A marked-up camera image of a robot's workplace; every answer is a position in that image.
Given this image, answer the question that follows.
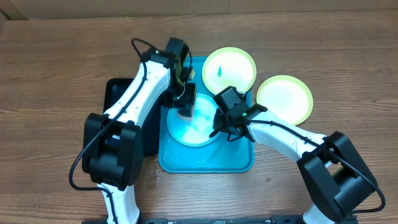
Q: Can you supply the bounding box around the light blue plate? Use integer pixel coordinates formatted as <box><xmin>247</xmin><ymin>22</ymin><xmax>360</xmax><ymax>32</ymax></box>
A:
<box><xmin>167</xmin><ymin>93</ymin><xmax>218</xmax><ymax>147</ymax></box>

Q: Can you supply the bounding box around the yellow-green plate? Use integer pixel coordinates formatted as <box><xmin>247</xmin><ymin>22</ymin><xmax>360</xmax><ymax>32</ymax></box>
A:
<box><xmin>256</xmin><ymin>75</ymin><xmax>313</xmax><ymax>125</ymax></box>
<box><xmin>202</xmin><ymin>47</ymin><xmax>257</xmax><ymax>95</ymax></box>

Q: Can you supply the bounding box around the green scrubbing sponge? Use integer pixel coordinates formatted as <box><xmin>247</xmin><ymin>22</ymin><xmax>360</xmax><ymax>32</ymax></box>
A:
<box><xmin>177</xmin><ymin>105</ymin><xmax>195</xmax><ymax>119</ymax></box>

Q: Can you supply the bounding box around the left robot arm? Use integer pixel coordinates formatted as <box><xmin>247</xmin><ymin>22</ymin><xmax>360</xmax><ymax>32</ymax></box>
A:
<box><xmin>69</xmin><ymin>37</ymin><xmax>197</xmax><ymax>223</ymax></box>

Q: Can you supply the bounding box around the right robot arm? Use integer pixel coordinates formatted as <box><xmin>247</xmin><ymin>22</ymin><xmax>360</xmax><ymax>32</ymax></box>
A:
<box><xmin>212</xmin><ymin>86</ymin><xmax>380</xmax><ymax>223</ymax></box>

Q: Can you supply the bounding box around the teal plastic tray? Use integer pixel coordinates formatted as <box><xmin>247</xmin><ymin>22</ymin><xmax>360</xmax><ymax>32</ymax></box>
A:
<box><xmin>159</xmin><ymin>57</ymin><xmax>254</xmax><ymax>173</ymax></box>

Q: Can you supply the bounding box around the black plastic tray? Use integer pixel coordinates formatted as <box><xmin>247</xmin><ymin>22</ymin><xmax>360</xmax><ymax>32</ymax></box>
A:
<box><xmin>103</xmin><ymin>78</ymin><xmax>160</xmax><ymax>157</ymax></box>

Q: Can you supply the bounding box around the yellow-green plate top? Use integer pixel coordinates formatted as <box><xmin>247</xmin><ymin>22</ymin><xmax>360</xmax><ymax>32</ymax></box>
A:
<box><xmin>202</xmin><ymin>47</ymin><xmax>257</xmax><ymax>95</ymax></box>

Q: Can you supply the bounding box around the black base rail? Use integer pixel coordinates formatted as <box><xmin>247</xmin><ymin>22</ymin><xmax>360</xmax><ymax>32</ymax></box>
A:
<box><xmin>81</xmin><ymin>215</ymin><xmax>359</xmax><ymax>224</ymax></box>

